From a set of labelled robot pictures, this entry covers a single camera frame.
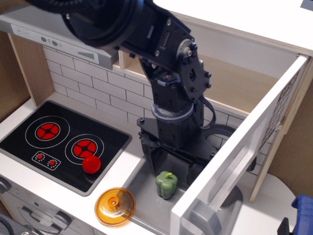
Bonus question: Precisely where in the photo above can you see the blue plastic object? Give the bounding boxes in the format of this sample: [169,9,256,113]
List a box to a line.
[291,195,313,235]

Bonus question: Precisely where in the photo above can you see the black toy stove top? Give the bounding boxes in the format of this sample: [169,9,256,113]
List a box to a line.
[0,101,132,196]

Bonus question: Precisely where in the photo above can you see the dark grey toy faucet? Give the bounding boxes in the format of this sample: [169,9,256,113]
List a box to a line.
[202,124,257,172]

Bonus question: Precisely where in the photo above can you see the black object at bottom edge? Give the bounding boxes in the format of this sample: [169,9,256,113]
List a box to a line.
[277,217,290,235]

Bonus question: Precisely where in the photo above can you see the grey toy range hood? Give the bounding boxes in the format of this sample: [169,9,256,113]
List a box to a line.
[0,5,118,70]

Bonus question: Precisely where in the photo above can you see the grey toy sink basin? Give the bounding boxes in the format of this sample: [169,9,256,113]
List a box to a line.
[124,155,243,235]

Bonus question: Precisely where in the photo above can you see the orange transparent pot lid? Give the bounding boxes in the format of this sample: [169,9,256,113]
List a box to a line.
[94,187,136,227]

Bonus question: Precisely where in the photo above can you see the red toy tomato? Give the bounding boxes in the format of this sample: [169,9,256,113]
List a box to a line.
[82,155,101,174]

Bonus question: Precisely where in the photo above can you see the wooden toy kitchen cabinet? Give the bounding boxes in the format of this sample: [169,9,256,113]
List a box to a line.
[113,0,313,203]

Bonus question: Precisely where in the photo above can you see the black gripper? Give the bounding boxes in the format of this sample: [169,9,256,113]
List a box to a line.
[137,107,214,187]

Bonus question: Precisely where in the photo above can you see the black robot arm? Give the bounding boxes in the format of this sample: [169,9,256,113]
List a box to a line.
[31,0,216,185]

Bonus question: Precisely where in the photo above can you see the green toy bell pepper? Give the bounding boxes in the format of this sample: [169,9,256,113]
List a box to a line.
[156,171,178,199]

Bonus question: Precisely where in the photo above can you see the grey toy oven front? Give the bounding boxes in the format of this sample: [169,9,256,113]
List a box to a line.
[0,176,96,235]

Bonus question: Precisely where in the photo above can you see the white toy microwave door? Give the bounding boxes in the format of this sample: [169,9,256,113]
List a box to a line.
[170,55,309,235]

